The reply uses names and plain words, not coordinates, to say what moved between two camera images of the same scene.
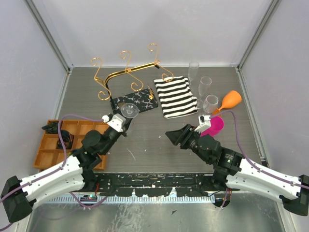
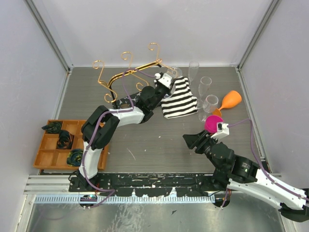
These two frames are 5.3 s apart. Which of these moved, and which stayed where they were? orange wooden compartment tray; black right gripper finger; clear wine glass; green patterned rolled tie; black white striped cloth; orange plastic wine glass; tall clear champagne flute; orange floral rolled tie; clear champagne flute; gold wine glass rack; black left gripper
Moved: black left gripper; clear wine glass; gold wine glass rack; black right gripper finger
Stayed: orange floral rolled tie; orange wooden compartment tray; clear champagne flute; black white striped cloth; tall clear champagne flute; orange plastic wine glass; green patterned rolled tie
